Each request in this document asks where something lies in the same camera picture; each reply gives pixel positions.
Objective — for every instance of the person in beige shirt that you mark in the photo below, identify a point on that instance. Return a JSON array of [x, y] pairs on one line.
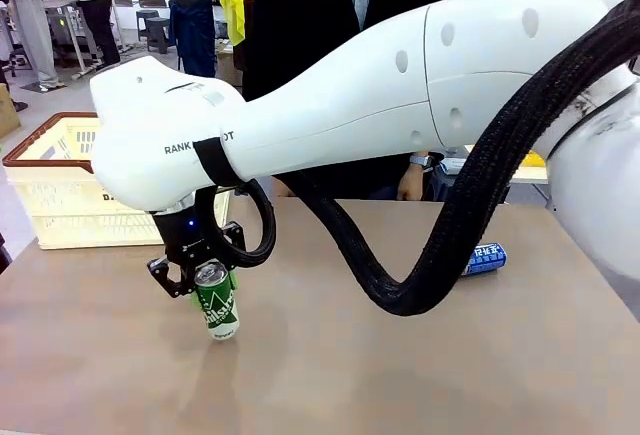
[[95, 15]]

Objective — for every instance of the green drink can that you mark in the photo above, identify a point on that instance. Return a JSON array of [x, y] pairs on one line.
[[220, 305]]

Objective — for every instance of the person in grey trousers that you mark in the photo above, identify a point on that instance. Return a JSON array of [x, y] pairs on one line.
[[32, 30]]

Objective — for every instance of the dark grey plastic stool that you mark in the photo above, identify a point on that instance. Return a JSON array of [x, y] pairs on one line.
[[145, 17], [159, 32]]

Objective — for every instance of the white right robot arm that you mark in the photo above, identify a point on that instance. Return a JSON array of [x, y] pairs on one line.
[[350, 95]]

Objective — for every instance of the black stool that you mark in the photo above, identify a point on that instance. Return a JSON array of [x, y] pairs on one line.
[[440, 187]]

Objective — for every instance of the light blue wrist watch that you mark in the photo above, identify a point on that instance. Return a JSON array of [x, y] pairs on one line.
[[421, 160]]

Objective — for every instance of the person in black cardigan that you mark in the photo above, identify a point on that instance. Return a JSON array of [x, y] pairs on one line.
[[300, 30]]

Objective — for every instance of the cream plastic shopping basket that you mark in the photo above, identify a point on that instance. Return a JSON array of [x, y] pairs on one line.
[[65, 205]]

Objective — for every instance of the yellow plastic shopping basket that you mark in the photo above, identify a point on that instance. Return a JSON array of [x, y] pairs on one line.
[[532, 158]]

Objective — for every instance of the blue grey wipes pack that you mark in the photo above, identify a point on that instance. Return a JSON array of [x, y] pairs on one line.
[[452, 165]]

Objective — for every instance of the blue white drink can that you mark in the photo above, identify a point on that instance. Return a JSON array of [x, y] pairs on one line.
[[487, 257]]

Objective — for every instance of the person with navy apron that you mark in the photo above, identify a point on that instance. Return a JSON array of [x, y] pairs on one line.
[[192, 30]]

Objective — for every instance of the person's left hand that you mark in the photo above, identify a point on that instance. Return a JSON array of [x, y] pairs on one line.
[[412, 185]]

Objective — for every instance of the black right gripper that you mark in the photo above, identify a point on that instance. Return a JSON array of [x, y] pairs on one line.
[[182, 240]]

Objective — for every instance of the brown cardboard box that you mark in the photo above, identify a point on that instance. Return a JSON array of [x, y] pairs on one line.
[[227, 65], [7, 110]]

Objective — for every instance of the white side table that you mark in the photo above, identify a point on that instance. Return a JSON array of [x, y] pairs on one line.
[[530, 173]]

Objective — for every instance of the grey metal workbench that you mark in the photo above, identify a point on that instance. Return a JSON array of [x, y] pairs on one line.
[[65, 30]]

